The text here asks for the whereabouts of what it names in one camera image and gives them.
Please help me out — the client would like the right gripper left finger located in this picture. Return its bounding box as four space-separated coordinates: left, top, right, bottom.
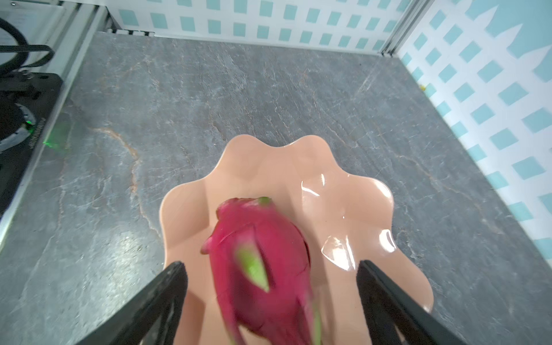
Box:
79 261 188 344

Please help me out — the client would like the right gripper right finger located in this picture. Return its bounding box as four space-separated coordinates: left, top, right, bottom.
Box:
356 260 464 345

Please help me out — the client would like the magenta fake dragon fruit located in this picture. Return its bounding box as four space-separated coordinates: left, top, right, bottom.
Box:
201 197 322 344

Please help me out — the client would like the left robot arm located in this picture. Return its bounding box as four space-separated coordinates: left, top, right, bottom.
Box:
1 20 63 214

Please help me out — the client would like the pink scalloped fruit bowl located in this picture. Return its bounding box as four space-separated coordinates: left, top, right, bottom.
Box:
159 135 434 344

